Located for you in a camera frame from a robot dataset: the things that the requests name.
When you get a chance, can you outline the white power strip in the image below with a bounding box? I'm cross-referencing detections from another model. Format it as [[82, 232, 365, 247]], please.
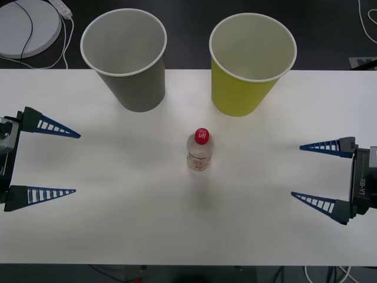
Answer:
[[48, 0, 74, 19]]

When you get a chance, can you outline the thin white cable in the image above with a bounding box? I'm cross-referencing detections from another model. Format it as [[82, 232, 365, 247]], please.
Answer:
[[358, 0, 377, 45], [0, 19, 66, 69], [305, 265, 359, 283], [62, 16, 75, 70]]

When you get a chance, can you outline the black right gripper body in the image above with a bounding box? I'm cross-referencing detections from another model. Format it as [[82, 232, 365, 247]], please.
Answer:
[[349, 148, 377, 219]]

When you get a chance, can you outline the grey plastic bin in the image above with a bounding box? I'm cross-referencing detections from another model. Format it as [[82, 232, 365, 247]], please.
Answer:
[[80, 8, 168, 113]]

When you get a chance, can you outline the thin black cable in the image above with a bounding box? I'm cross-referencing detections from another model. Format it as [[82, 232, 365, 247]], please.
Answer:
[[11, 0, 33, 59]]

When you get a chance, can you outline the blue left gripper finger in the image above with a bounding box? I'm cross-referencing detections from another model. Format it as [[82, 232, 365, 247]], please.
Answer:
[[21, 106, 81, 139], [4, 185, 77, 212]]

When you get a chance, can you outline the grey marker board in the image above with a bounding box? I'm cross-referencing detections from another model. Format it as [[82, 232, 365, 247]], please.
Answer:
[[349, 55, 377, 71]]

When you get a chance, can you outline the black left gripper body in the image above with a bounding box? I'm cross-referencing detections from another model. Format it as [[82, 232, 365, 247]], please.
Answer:
[[0, 110, 24, 205]]

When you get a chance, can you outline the round white disc base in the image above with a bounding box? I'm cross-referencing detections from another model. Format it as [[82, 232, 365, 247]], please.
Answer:
[[0, 5, 62, 59]]

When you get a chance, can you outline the yellow-green plastic bin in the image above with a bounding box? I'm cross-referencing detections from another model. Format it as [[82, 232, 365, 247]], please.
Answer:
[[209, 12, 297, 117]]

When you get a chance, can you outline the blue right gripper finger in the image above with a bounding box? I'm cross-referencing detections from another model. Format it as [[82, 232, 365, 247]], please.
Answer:
[[290, 191, 354, 226], [299, 136, 356, 159]]

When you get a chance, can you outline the clear bottle with red cap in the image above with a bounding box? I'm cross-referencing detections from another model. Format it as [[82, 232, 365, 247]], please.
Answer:
[[186, 127, 215, 172]]

